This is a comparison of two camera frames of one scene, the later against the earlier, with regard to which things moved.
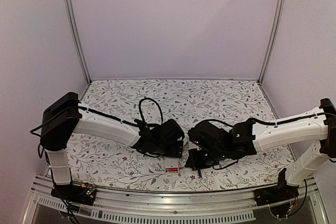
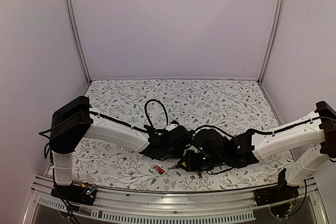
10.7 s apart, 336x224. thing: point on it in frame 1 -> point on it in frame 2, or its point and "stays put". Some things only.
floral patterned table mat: (96, 164) stays put
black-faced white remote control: (171, 162) -> (158, 170)
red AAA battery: (171, 169) -> (160, 169)
